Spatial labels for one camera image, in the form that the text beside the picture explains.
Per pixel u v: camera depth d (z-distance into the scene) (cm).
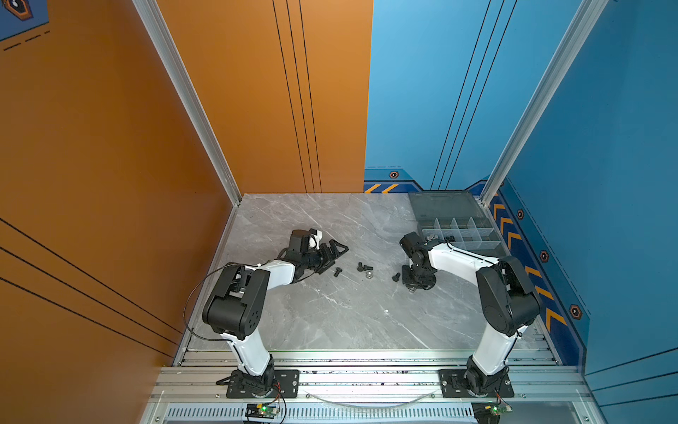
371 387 75
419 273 79
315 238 80
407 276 84
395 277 94
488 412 70
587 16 70
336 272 96
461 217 106
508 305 49
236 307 49
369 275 96
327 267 92
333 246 85
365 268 97
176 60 79
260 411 71
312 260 82
